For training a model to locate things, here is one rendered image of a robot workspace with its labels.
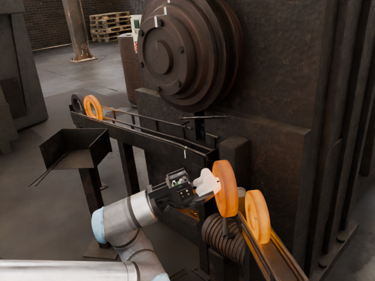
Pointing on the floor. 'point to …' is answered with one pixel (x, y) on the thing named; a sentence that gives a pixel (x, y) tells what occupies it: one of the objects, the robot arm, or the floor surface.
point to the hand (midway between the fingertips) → (223, 182)
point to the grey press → (19, 68)
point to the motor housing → (223, 249)
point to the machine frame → (288, 120)
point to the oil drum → (130, 65)
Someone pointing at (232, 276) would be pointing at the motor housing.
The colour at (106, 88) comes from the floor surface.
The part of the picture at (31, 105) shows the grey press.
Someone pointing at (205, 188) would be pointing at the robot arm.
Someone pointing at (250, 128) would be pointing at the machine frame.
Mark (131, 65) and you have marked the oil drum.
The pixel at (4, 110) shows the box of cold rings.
